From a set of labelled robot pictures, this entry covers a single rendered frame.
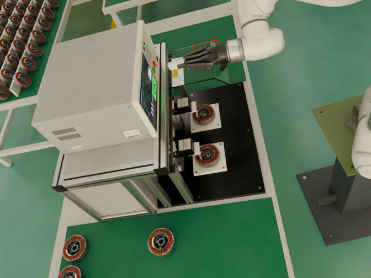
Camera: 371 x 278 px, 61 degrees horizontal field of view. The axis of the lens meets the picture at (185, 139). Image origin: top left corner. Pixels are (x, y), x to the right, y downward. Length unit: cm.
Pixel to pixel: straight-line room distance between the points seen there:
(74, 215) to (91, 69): 73
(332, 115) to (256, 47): 55
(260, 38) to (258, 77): 160
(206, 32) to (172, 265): 142
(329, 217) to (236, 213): 90
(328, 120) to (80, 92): 107
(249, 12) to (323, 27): 202
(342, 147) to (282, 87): 131
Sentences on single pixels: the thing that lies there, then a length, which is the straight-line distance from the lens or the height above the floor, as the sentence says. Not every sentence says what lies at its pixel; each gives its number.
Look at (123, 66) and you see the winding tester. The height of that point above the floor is 132.
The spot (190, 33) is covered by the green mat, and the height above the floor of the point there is 75.
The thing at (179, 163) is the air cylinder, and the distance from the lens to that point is 143.
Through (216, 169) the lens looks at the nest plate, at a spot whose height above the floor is 78.
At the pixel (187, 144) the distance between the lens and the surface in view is 135.
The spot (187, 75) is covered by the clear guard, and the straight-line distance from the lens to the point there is 141.
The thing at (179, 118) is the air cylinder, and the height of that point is 82.
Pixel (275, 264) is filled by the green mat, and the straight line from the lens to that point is 129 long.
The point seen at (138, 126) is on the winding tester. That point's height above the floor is 120.
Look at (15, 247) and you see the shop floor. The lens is 282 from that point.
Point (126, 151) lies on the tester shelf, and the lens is 118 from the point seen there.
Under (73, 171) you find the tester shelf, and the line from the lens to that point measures 125.
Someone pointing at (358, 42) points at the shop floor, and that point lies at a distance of 310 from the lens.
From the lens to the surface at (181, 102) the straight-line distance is 151.
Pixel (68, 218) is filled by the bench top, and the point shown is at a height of 75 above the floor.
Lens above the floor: 201
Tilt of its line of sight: 52 degrees down
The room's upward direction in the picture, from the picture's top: 25 degrees counter-clockwise
